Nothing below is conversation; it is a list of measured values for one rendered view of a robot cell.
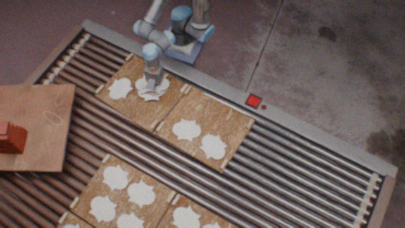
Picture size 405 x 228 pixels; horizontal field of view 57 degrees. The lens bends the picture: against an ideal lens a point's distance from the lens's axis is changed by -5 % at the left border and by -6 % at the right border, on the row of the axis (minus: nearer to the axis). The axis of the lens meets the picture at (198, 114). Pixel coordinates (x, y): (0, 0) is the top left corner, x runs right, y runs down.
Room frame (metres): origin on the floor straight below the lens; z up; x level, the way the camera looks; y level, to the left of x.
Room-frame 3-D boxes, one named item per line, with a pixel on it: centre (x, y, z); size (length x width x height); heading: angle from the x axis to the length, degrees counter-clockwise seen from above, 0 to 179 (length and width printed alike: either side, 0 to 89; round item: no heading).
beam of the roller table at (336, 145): (1.17, -0.15, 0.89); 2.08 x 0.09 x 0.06; 60
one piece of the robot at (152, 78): (1.14, 0.24, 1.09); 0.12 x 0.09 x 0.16; 163
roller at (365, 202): (0.98, -0.04, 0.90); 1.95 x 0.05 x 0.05; 60
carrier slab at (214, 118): (0.93, -0.03, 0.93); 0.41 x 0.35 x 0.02; 57
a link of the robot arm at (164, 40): (1.26, 0.19, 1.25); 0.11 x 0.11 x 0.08; 53
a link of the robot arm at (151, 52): (1.17, 0.23, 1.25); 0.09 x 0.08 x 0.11; 143
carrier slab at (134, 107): (1.15, 0.32, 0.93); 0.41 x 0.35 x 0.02; 55
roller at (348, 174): (1.06, -0.09, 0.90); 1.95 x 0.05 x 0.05; 60
